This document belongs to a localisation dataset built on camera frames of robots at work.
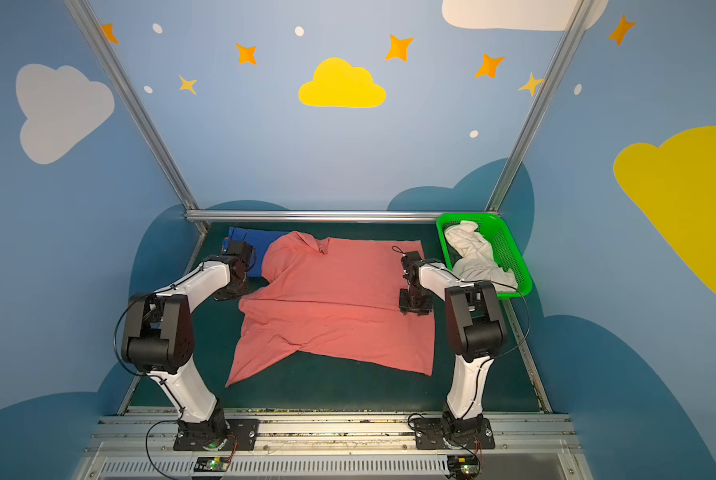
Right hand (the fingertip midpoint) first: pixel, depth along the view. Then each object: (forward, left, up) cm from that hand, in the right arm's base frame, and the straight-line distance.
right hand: (414, 308), depth 97 cm
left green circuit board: (-45, +52, 0) cm, 69 cm away
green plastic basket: (+23, -34, +4) cm, 41 cm away
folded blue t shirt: (+24, +58, +5) cm, 63 cm away
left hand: (0, +59, +6) cm, 59 cm away
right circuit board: (-42, -10, -2) cm, 43 cm away
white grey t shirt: (+19, -23, +2) cm, 30 cm away
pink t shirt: (+1, +24, 0) cm, 24 cm away
